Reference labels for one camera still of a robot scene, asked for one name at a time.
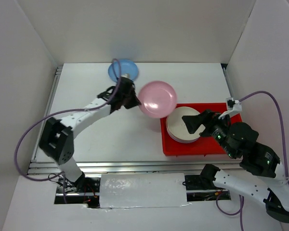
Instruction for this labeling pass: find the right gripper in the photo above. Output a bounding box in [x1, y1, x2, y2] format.
[180, 106, 236, 157]

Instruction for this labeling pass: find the cream white plate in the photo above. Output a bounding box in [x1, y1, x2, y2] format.
[166, 106, 205, 140]

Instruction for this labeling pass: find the pink plate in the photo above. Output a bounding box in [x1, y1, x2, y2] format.
[137, 81, 177, 119]

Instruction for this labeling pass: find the blue plate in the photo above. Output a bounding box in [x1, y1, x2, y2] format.
[108, 59, 139, 82]

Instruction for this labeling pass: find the purple plate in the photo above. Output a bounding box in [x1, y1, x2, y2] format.
[170, 135, 200, 143]

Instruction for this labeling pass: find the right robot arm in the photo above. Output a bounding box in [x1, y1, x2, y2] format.
[182, 110, 289, 223]

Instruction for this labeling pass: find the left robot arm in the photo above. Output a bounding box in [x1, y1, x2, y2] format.
[39, 77, 141, 192]

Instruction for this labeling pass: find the white foam block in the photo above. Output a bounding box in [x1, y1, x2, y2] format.
[99, 173, 188, 208]

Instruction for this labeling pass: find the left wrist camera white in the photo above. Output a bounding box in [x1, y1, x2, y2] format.
[121, 73, 131, 79]

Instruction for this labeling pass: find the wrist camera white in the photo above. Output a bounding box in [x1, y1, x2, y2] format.
[121, 73, 131, 79]
[218, 97, 242, 119]

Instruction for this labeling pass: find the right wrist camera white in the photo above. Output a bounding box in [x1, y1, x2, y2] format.
[218, 97, 242, 119]

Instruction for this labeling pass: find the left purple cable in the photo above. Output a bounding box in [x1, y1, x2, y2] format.
[14, 58, 123, 204]

